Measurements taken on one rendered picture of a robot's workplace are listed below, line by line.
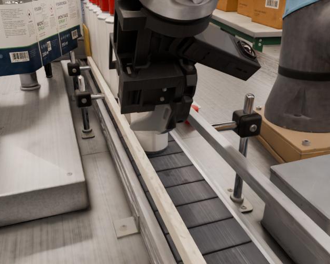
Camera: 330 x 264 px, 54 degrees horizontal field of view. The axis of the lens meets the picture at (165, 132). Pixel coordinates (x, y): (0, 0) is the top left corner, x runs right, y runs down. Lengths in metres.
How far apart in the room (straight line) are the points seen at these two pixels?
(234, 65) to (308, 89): 0.25
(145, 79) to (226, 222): 0.18
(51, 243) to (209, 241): 0.20
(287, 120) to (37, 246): 0.43
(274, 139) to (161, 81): 0.32
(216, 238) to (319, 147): 0.26
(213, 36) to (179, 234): 0.20
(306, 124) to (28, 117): 0.50
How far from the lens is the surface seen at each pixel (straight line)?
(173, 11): 0.27
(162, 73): 0.33
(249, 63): 0.38
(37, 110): 0.69
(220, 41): 0.36
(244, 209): 0.48
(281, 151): 0.59
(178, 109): 0.36
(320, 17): 0.57
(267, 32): 2.12
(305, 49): 0.58
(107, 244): 0.43
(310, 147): 0.55
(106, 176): 0.54
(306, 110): 0.60
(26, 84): 0.81
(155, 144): 0.48
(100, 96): 0.65
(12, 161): 0.53
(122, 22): 0.29
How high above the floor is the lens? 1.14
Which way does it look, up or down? 27 degrees down
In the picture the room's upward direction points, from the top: straight up
